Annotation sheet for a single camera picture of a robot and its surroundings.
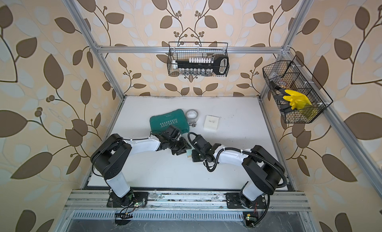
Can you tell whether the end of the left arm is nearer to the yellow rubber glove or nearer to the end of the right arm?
the end of the right arm

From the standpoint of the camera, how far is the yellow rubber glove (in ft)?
2.19

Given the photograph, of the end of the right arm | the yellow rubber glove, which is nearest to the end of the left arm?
the end of the right arm
